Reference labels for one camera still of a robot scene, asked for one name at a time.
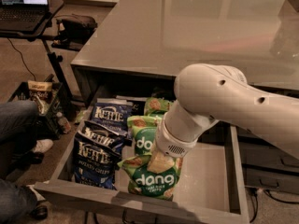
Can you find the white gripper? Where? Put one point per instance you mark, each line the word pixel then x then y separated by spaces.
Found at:
pixel 170 141

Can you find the green dang chip bag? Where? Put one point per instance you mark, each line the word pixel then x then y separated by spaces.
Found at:
pixel 143 130
pixel 146 183
pixel 155 105

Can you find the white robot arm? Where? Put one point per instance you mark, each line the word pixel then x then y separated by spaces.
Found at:
pixel 207 94

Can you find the open grey top drawer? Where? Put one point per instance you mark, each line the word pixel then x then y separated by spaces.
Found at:
pixel 210 190

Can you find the front blue Kettle chip bag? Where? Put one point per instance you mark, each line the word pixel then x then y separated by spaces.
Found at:
pixel 93 165

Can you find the blue kettle chip bag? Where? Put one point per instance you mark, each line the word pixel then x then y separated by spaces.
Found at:
pixel 103 136
pixel 112 113
pixel 93 165

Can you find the rear blue Kettle chip bag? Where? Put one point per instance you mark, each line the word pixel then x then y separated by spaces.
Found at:
pixel 112 113

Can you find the middle blue Kettle chip bag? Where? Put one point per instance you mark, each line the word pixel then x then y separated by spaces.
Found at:
pixel 103 136

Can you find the dark lower drawer cabinet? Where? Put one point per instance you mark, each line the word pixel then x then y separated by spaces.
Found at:
pixel 266 166

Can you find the small bottle beside crate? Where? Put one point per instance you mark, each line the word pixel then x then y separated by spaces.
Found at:
pixel 63 122

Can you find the white shoe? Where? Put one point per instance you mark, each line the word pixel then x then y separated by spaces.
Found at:
pixel 42 146

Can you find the black plastic crate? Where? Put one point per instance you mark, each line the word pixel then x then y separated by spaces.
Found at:
pixel 47 125

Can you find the snack box in crate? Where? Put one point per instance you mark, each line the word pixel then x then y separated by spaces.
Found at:
pixel 42 90

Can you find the person's leg in jeans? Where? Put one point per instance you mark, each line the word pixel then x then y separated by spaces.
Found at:
pixel 16 118

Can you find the person's near knee in jeans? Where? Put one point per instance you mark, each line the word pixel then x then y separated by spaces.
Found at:
pixel 15 201

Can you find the black laptop stand table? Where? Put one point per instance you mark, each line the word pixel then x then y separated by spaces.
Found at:
pixel 38 33

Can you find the laptop computer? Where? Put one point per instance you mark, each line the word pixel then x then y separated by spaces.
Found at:
pixel 22 15

